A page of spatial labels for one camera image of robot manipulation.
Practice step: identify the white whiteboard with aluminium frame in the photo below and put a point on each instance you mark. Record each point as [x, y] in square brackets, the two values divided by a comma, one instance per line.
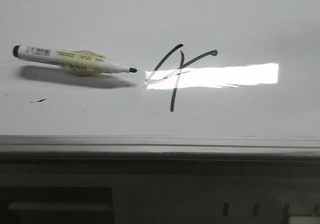
[219, 83]

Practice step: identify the white black-tipped whiteboard marker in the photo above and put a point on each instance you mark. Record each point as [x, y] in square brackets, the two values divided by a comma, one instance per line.
[81, 63]

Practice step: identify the white box lower right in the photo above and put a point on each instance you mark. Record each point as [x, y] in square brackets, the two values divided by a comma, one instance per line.
[303, 220]

